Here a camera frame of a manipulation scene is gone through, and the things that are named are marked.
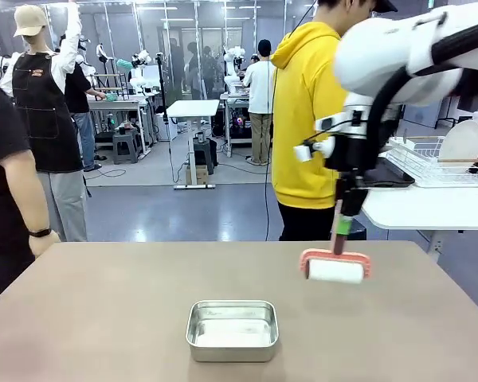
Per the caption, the cardboard box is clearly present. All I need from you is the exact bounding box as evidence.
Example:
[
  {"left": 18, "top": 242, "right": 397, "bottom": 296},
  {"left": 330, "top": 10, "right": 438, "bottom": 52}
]
[{"left": 185, "top": 164, "right": 209, "bottom": 186}]

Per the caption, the steel rectangular container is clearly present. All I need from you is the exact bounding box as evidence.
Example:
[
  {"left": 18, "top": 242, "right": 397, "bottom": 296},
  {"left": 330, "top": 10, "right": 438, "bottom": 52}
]
[{"left": 186, "top": 300, "right": 280, "bottom": 363}]

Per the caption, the white standing desk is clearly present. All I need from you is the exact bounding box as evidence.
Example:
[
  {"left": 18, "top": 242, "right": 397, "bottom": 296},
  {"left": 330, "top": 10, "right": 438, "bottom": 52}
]
[{"left": 166, "top": 99, "right": 221, "bottom": 190}]

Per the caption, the pink lint roller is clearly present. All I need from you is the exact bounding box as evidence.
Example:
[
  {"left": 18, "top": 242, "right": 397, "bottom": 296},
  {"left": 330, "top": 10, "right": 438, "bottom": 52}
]
[{"left": 300, "top": 198, "right": 372, "bottom": 285}]

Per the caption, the grey plastic stool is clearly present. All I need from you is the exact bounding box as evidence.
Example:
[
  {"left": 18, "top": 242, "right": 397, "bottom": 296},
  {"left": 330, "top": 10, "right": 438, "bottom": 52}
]
[{"left": 112, "top": 131, "right": 143, "bottom": 166}]

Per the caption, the beige cap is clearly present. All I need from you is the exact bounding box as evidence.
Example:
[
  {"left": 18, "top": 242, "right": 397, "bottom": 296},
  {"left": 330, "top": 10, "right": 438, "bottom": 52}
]
[{"left": 14, "top": 4, "right": 49, "bottom": 38}]

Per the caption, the white round plate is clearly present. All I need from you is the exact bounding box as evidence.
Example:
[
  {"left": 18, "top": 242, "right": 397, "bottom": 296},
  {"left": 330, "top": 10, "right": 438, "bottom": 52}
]
[{"left": 439, "top": 120, "right": 478, "bottom": 169}]

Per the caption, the person's bare forearm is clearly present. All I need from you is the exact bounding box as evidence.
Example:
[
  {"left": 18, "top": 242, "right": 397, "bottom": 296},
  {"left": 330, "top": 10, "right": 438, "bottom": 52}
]
[{"left": 2, "top": 146, "right": 52, "bottom": 234}]

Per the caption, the person in blue jeans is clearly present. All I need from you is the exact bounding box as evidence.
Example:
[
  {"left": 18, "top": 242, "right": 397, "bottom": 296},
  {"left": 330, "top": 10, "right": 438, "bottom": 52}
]
[{"left": 65, "top": 61, "right": 104, "bottom": 173}]

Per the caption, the white side table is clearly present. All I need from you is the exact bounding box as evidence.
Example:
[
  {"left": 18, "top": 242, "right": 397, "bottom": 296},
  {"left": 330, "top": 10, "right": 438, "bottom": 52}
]
[{"left": 360, "top": 185, "right": 478, "bottom": 263}]

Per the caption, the person in white t-shirt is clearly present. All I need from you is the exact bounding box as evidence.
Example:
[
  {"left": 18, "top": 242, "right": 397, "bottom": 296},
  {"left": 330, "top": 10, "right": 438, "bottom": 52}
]
[{"left": 241, "top": 38, "right": 279, "bottom": 167}]

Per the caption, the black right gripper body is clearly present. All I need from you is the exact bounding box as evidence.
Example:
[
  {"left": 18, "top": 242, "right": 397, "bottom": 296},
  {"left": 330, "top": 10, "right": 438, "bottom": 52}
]
[{"left": 324, "top": 134, "right": 379, "bottom": 178}]

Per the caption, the person's hand with watch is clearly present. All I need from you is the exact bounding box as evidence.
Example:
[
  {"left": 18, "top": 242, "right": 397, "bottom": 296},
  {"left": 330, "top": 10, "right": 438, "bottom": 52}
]
[{"left": 29, "top": 231, "right": 61, "bottom": 260}]

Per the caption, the black stool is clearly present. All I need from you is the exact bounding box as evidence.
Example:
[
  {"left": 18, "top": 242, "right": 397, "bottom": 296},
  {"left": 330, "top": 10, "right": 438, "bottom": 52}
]
[{"left": 192, "top": 137, "right": 219, "bottom": 176}]

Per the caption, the white wire dish rack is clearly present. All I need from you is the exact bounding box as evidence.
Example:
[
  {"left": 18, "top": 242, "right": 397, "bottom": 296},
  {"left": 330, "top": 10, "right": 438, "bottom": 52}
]
[{"left": 385, "top": 134, "right": 478, "bottom": 189}]

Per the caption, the person in black t-shirt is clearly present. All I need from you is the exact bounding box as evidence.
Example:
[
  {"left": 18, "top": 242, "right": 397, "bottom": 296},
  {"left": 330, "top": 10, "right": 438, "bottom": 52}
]
[{"left": 0, "top": 77, "right": 37, "bottom": 310}]

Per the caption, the black corrugated cable hose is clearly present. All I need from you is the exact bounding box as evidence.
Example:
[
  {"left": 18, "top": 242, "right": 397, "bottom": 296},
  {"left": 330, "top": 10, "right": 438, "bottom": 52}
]
[{"left": 364, "top": 18, "right": 478, "bottom": 170}]

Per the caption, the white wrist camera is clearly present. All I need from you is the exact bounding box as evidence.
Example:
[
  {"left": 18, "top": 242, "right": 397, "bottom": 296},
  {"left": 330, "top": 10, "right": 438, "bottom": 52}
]
[{"left": 293, "top": 138, "right": 336, "bottom": 163}]

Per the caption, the dark brown serving tray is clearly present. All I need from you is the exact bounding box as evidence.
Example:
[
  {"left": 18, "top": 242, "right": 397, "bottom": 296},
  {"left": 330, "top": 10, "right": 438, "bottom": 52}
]
[{"left": 361, "top": 157, "right": 417, "bottom": 189}]

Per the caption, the person in yellow hoodie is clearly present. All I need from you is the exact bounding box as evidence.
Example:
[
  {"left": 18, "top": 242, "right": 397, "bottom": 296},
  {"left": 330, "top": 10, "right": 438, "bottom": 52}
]
[{"left": 269, "top": 0, "right": 399, "bottom": 243}]

